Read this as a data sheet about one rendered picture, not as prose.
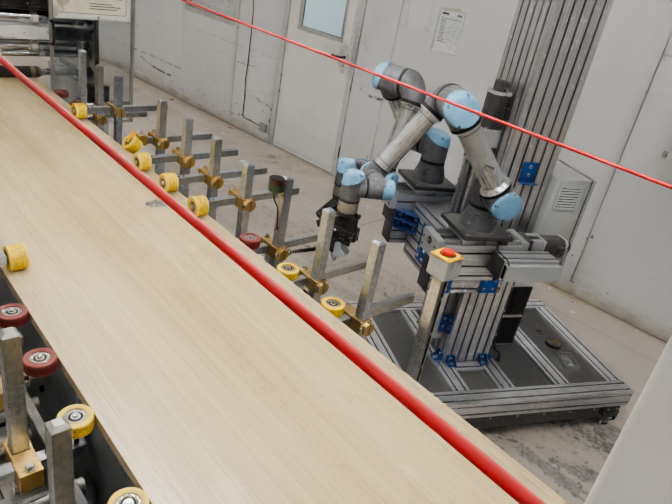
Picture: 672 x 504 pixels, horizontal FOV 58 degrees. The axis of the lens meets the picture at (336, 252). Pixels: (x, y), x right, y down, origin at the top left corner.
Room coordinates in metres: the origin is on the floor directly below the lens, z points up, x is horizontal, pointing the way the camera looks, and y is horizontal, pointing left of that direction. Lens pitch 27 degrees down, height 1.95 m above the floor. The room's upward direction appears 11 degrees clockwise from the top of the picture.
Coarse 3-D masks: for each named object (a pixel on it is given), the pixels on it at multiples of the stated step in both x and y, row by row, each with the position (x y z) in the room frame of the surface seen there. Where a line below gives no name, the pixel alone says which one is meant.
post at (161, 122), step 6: (162, 102) 2.77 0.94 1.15; (162, 108) 2.77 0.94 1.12; (162, 114) 2.78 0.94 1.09; (162, 120) 2.78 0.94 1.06; (156, 126) 2.79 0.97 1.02; (162, 126) 2.78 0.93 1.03; (156, 132) 2.79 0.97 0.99; (162, 132) 2.78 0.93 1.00; (156, 150) 2.78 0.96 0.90; (162, 150) 2.78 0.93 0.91; (156, 168) 2.78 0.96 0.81; (162, 168) 2.78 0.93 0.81
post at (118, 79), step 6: (114, 78) 3.13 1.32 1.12; (120, 78) 3.13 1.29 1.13; (114, 84) 3.13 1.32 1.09; (120, 84) 3.13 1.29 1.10; (114, 90) 3.13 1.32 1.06; (120, 90) 3.13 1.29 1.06; (114, 96) 3.13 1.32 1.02; (120, 96) 3.13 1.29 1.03; (114, 102) 3.13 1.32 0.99; (120, 102) 3.13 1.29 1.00; (114, 120) 3.13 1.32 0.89; (120, 120) 3.13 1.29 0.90; (114, 126) 3.13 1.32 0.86; (120, 126) 3.13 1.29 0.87; (114, 132) 3.13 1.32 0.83; (120, 132) 3.13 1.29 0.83; (114, 138) 3.13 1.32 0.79; (120, 138) 3.13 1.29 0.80; (120, 144) 3.13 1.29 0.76
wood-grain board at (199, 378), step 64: (0, 128) 2.67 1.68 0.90; (64, 128) 2.84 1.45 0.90; (0, 192) 2.02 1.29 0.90; (64, 192) 2.13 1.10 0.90; (128, 192) 2.24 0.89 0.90; (64, 256) 1.67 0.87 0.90; (128, 256) 1.74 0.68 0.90; (192, 256) 1.83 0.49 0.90; (256, 256) 1.92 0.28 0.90; (64, 320) 1.34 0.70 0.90; (128, 320) 1.40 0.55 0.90; (192, 320) 1.46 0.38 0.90; (256, 320) 1.52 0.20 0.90; (128, 384) 1.14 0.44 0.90; (192, 384) 1.19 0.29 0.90; (256, 384) 1.23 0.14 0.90; (320, 384) 1.28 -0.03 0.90; (128, 448) 0.95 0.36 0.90; (192, 448) 0.98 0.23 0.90; (256, 448) 1.02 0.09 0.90; (320, 448) 1.05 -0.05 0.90; (384, 448) 1.09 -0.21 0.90; (448, 448) 1.14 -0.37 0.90
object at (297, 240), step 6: (306, 234) 2.26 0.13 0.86; (312, 234) 2.27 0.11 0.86; (288, 240) 2.17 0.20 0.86; (294, 240) 2.19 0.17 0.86; (300, 240) 2.21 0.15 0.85; (306, 240) 2.23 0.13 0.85; (312, 240) 2.26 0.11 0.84; (264, 246) 2.08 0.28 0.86; (288, 246) 2.17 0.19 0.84; (258, 252) 2.06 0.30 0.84; (264, 252) 2.08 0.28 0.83
